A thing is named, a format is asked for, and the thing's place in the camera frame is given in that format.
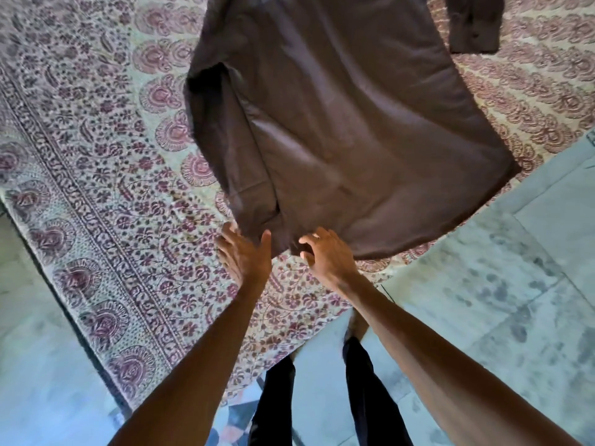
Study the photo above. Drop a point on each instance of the person's right foot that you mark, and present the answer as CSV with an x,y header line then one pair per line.
x,y
358,326

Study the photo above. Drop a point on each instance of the person's right thumb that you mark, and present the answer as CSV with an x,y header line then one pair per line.
x,y
307,259

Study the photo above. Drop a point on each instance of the person's left hand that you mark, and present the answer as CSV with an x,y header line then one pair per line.
x,y
246,262

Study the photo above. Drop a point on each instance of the person's black trousers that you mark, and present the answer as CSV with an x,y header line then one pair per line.
x,y
372,404

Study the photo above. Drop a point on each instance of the floral patterned maroon bedsheet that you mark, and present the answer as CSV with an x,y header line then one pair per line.
x,y
102,181

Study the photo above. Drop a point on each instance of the colourful patterned mat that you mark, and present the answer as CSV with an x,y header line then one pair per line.
x,y
232,420

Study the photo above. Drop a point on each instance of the person's left forearm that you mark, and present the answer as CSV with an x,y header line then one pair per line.
x,y
200,366

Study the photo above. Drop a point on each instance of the person's right hand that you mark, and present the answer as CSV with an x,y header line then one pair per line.
x,y
337,264

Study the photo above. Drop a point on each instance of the person's right forearm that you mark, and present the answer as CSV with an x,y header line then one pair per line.
x,y
441,371

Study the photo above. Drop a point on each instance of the dark brown shirt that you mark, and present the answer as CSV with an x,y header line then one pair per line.
x,y
334,120

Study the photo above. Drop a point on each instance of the person's left thumb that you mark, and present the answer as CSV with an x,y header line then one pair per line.
x,y
266,243

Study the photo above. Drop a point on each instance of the person's right middle finger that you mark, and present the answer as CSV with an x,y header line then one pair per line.
x,y
326,232

